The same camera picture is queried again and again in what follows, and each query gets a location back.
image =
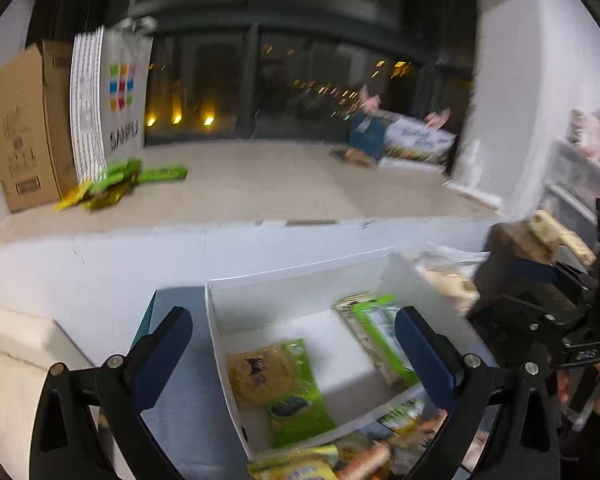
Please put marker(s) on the small brown box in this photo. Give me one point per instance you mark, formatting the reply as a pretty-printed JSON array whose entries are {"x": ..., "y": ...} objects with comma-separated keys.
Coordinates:
[{"x": 507, "y": 255}]

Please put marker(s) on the white shopping bag colourful squares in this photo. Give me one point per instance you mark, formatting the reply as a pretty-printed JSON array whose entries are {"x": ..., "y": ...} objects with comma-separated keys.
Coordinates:
[{"x": 120, "y": 90}]

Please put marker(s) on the green cookie snack packet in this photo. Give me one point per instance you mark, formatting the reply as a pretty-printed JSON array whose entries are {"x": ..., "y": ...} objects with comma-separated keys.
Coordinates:
[{"x": 275, "y": 385}]

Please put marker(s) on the green white snack packet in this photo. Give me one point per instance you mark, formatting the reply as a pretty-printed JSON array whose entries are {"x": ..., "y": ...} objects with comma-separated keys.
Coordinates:
[{"x": 380, "y": 340}]

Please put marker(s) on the white plastic snack bag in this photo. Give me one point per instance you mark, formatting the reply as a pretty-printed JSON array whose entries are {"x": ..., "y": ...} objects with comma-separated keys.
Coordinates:
[{"x": 450, "y": 280}]

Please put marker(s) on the orange sausage snack packet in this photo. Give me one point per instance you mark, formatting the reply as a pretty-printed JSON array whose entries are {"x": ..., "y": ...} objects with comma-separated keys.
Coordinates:
[{"x": 370, "y": 460}]

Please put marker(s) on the white shelf unit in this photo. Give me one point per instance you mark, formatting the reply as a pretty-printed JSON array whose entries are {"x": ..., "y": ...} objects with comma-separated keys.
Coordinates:
[{"x": 580, "y": 180}]

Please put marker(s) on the green yellow snack packet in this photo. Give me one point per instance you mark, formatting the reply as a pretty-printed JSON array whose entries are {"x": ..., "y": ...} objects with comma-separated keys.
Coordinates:
[{"x": 405, "y": 422}]

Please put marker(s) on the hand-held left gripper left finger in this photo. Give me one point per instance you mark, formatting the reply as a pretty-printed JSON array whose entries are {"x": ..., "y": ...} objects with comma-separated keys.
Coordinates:
[{"x": 157, "y": 360}]

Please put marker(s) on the pink packets on shelf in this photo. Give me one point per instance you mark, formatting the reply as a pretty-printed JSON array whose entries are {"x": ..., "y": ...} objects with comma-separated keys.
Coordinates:
[{"x": 592, "y": 130}]

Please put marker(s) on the brown cardboard box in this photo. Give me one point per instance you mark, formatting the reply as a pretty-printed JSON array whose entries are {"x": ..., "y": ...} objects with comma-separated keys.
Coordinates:
[{"x": 25, "y": 130}]

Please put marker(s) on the bright green snack packet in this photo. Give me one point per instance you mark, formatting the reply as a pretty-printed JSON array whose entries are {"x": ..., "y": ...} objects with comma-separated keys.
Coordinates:
[{"x": 117, "y": 172}]

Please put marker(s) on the long green snack bar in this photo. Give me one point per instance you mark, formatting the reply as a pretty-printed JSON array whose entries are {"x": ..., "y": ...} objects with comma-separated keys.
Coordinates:
[{"x": 162, "y": 174}]

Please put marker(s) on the small yellow snack packet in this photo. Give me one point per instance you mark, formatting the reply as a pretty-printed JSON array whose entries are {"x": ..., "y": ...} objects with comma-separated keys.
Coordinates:
[{"x": 72, "y": 198}]

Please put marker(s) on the blue white printed carton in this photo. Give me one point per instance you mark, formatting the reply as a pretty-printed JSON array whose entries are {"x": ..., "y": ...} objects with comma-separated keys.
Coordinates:
[{"x": 415, "y": 140}]

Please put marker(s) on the white rolled paper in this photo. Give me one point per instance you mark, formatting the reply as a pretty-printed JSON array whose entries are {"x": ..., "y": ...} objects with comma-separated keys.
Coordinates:
[{"x": 475, "y": 195}]

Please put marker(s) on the cream snack packet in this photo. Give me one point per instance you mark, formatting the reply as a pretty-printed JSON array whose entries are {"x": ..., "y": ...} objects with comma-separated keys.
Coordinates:
[{"x": 555, "y": 235}]

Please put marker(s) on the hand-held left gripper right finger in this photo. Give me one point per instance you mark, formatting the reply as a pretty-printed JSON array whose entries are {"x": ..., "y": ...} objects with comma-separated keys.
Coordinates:
[{"x": 425, "y": 360}]

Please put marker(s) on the white storage box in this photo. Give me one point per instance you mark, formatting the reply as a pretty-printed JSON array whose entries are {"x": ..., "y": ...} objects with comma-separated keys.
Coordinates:
[{"x": 300, "y": 330}]

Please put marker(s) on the black window frame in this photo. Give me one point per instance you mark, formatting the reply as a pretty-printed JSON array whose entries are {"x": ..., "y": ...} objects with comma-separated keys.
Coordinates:
[{"x": 252, "y": 25}]

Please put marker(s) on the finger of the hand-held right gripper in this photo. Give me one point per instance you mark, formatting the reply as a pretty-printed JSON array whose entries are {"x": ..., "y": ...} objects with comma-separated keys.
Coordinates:
[
  {"x": 532, "y": 271},
  {"x": 530, "y": 312}
]

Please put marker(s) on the brown snack wrapper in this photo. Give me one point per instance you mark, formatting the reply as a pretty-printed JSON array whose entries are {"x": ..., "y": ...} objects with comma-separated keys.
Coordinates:
[{"x": 352, "y": 156}]

